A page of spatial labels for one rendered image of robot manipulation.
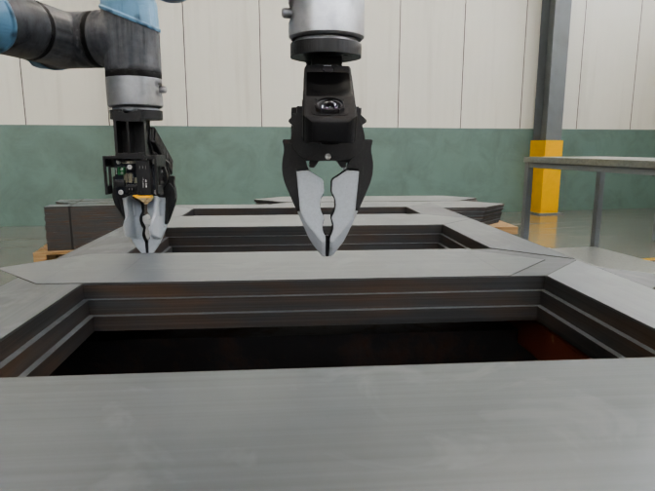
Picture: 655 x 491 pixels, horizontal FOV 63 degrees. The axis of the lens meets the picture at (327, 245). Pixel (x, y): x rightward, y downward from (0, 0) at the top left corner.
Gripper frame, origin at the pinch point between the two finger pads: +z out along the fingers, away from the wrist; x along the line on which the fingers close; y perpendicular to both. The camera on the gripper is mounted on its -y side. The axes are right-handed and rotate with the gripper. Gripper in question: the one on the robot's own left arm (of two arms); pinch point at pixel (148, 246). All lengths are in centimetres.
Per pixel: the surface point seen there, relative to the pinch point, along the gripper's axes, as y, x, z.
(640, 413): 54, 42, 1
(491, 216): -77, 84, 6
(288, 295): 19.6, 21.0, 2.6
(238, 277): 17.3, 14.9, 0.7
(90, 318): 20.9, -1.8, 4.3
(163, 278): 17.2, 5.8, 0.7
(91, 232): -396, -148, 60
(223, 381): 47, 16, 1
